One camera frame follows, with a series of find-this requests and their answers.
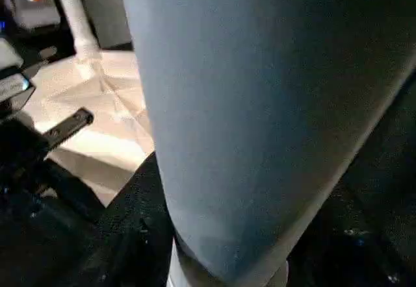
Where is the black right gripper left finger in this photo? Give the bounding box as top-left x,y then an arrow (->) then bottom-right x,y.
81,152 -> 176,287

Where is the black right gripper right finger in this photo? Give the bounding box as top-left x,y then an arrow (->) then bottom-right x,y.
287,169 -> 416,287

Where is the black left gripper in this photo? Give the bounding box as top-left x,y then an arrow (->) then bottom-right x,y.
0,36 -> 110,228

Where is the white plastic table top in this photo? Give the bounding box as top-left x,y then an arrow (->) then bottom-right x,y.
24,49 -> 155,208

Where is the white plastic table leg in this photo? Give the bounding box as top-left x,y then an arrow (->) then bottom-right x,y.
118,0 -> 416,287
51,0 -> 99,84

